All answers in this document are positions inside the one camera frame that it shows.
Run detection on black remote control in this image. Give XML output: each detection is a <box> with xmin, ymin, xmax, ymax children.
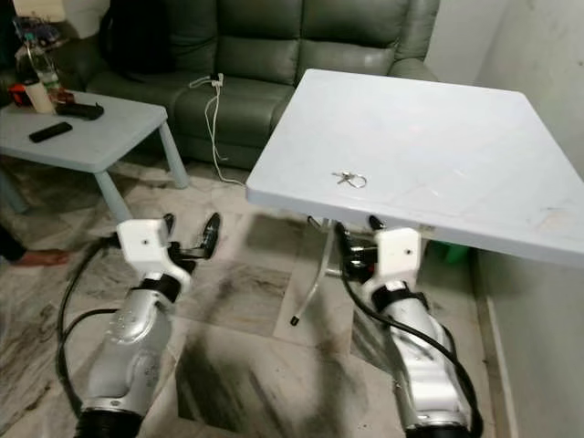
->
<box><xmin>28</xmin><ymin>120</ymin><xmax>75</xmax><ymax>145</ymax></box>

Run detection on person bare foot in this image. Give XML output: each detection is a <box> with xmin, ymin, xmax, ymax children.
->
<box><xmin>14</xmin><ymin>249</ymin><xmax>70</xmax><ymax>267</ymax></box>

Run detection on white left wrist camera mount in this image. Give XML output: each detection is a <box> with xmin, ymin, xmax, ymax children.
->
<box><xmin>116</xmin><ymin>218</ymin><xmax>193</xmax><ymax>286</ymax></box>

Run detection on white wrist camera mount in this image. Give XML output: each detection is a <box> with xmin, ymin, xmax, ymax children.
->
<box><xmin>116</xmin><ymin>218</ymin><xmax>193</xmax><ymax>286</ymax></box>
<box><xmin>373</xmin><ymin>227</ymin><xmax>423</xmax><ymax>286</ymax></box>

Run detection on black backpack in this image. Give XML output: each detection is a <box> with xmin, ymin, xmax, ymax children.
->
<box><xmin>99</xmin><ymin>0</ymin><xmax>172</xmax><ymax>79</ymax></box>

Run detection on clear plastic bottle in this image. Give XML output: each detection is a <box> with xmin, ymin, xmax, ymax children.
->
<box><xmin>24</xmin><ymin>30</ymin><xmax>61</xmax><ymax>101</ymax></box>

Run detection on silver keys on ring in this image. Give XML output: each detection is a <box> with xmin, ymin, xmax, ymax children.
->
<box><xmin>330</xmin><ymin>169</ymin><xmax>369</xmax><ymax>191</ymax></box>

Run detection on green leather sofa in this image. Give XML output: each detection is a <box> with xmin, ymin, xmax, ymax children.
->
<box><xmin>53</xmin><ymin>0</ymin><xmax>442</xmax><ymax>175</ymax></box>

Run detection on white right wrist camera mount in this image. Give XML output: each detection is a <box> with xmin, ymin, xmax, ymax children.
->
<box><xmin>373</xmin><ymin>227</ymin><xmax>423</xmax><ymax>286</ymax></box>

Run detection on white cup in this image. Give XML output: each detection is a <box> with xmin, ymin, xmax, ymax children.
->
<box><xmin>26</xmin><ymin>80</ymin><xmax>57</xmax><ymax>115</ymax></box>

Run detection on pale blue low table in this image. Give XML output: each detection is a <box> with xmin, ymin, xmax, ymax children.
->
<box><xmin>0</xmin><ymin>90</ymin><xmax>190</xmax><ymax>224</ymax></box>

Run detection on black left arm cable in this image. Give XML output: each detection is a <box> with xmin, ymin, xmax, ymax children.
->
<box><xmin>54</xmin><ymin>233</ymin><xmax>125</xmax><ymax>430</ymax></box>

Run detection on black flat case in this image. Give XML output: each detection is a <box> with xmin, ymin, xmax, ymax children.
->
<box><xmin>54</xmin><ymin>99</ymin><xmax>105</xmax><ymax>122</ymax></box>

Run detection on cardboard box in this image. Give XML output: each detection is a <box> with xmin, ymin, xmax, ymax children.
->
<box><xmin>11</xmin><ymin>0</ymin><xmax>67</xmax><ymax>19</ymax></box>

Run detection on white charger cable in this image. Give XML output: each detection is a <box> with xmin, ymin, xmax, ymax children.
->
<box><xmin>189</xmin><ymin>72</ymin><xmax>253</xmax><ymax>189</ymax></box>

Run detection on green plastic object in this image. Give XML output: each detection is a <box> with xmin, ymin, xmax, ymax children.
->
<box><xmin>445</xmin><ymin>241</ymin><xmax>477</xmax><ymax>267</ymax></box>

